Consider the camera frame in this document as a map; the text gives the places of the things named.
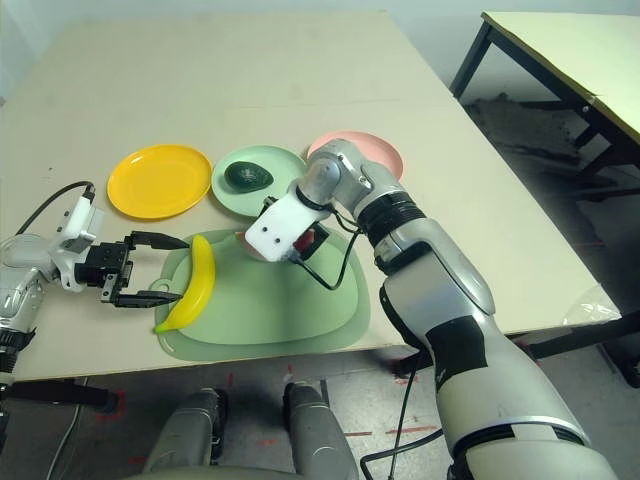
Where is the dark green toy avocado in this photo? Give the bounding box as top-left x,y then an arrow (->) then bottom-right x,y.
223,160 -> 275,193

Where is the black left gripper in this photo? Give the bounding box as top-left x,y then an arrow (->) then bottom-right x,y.
74,230 -> 191,310

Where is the beige robot torso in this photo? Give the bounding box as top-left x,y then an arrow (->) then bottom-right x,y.
124,464 -> 301,480

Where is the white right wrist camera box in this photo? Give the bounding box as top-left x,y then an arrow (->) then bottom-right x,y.
244,195 -> 329,264

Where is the green cutting board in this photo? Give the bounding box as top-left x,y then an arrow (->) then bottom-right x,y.
153,227 -> 374,362

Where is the yellow toy banana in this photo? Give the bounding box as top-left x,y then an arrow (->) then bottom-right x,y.
153,234 -> 217,335

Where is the grey robot leg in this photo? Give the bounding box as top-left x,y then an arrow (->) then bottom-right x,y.
283,382 -> 359,480
144,388 -> 231,474

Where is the side table with black frame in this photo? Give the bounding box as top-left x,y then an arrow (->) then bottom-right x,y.
449,10 -> 640,211

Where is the thin black right gripper cable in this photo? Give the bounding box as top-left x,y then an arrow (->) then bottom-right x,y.
327,207 -> 366,234

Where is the grey robot left leg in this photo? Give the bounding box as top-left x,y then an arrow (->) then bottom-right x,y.
144,388 -> 231,474

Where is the black left camera cable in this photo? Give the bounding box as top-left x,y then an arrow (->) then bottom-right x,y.
14,180 -> 96,236

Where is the pink plastic plate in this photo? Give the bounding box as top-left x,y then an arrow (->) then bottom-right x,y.
305,130 -> 405,181

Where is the red floor tape square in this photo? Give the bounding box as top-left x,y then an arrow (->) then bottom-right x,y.
94,392 -> 127,424
391,358 -> 417,386

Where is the yellow plastic plate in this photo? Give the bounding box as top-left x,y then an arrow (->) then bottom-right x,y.
106,143 -> 213,221

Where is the black right camera cable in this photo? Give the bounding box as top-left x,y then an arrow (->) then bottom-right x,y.
292,227 -> 364,291

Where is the mint green plastic plate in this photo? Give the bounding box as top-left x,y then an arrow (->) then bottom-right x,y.
210,144 -> 309,219

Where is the clear plastic bag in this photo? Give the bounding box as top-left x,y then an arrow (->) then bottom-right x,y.
563,284 -> 624,327

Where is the black trailing robot cable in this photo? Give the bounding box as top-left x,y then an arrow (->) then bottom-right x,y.
358,367 -> 441,480

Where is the grey robot right leg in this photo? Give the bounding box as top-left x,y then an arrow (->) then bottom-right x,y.
283,382 -> 359,480

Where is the black camera cable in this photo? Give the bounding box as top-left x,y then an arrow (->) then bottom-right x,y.
292,227 -> 364,291
14,180 -> 96,236

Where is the white floor cable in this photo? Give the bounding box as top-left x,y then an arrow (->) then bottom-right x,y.
47,405 -> 81,480

